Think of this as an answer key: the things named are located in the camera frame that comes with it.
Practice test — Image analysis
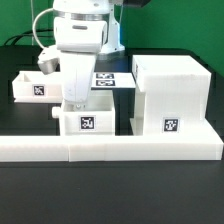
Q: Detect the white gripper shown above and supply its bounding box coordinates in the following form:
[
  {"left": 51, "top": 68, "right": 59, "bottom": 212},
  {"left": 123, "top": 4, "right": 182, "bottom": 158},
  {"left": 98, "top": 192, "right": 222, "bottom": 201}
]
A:
[{"left": 60, "top": 52, "right": 96, "bottom": 104}]

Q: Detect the white drawer tray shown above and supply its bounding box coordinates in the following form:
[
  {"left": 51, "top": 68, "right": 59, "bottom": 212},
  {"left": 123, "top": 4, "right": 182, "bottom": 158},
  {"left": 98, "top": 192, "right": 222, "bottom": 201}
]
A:
[
  {"left": 52, "top": 90, "right": 115, "bottom": 136},
  {"left": 12, "top": 71, "right": 63, "bottom": 103}
]

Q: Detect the white drawer cabinet box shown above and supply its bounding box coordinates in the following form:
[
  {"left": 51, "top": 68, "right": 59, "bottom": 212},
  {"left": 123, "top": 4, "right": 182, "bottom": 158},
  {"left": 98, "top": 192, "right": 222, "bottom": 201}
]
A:
[{"left": 131, "top": 55, "right": 211, "bottom": 135}]

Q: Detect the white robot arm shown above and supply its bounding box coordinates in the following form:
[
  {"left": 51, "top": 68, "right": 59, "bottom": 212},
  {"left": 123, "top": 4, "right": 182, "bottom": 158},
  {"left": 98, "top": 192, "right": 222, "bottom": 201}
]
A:
[{"left": 53, "top": 0, "right": 125, "bottom": 104}]

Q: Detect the marker tag sheet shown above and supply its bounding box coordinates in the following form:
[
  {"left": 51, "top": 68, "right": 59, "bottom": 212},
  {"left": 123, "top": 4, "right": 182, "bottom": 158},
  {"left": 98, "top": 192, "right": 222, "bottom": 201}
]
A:
[{"left": 92, "top": 72, "right": 135, "bottom": 89}]

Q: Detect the white L-shaped fence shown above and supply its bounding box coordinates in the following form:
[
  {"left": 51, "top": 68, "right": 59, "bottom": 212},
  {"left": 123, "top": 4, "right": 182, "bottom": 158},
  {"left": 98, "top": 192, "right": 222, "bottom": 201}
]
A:
[{"left": 0, "top": 122, "right": 223, "bottom": 162}]

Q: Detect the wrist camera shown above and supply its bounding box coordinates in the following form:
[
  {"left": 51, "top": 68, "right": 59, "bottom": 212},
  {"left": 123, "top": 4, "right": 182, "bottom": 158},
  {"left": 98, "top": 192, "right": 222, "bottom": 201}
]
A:
[{"left": 38, "top": 45, "right": 60, "bottom": 75}]

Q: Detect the white cable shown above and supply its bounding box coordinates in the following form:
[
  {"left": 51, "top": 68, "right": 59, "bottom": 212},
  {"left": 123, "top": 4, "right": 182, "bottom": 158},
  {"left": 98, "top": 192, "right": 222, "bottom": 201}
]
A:
[{"left": 32, "top": 7, "right": 56, "bottom": 53}]

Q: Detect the black cable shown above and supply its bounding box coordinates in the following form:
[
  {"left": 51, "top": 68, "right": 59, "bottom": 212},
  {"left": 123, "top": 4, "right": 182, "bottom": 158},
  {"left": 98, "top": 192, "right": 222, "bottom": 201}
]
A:
[{"left": 2, "top": 28, "right": 56, "bottom": 47}]

